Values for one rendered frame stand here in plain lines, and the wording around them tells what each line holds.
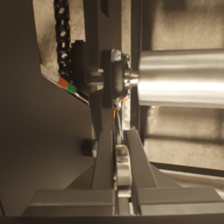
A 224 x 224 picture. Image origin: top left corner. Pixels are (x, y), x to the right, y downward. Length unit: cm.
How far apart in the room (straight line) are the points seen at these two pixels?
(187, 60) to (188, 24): 95
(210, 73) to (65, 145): 25
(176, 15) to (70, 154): 116
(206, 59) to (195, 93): 6
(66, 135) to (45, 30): 138
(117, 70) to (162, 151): 112
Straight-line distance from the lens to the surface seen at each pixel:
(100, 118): 31
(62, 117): 18
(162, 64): 31
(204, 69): 31
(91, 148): 23
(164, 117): 127
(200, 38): 125
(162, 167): 108
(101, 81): 36
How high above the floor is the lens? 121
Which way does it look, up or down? 68 degrees down
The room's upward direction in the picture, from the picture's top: 135 degrees counter-clockwise
